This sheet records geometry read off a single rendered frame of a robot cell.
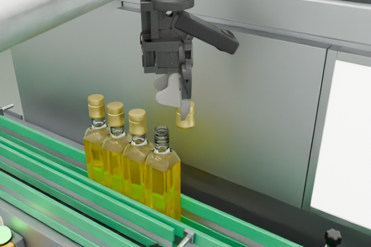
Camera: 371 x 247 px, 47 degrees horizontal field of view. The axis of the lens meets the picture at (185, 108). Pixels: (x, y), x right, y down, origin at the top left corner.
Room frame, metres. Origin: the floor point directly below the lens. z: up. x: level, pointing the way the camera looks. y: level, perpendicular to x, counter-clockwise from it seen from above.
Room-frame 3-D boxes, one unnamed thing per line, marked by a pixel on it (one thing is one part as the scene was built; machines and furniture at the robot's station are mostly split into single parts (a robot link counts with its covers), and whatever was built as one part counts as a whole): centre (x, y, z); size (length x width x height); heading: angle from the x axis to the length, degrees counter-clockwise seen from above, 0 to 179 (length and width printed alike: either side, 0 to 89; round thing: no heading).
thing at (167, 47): (0.68, 0.03, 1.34); 0.09 x 0.08 x 0.12; 97
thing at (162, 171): (0.71, 0.05, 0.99); 0.06 x 0.06 x 0.21; 55
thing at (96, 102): (0.81, 0.19, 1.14); 0.04 x 0.04 x 0.04
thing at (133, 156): (0.74, 0.10, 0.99); 0.06 x 0.06 x 0.21; 56
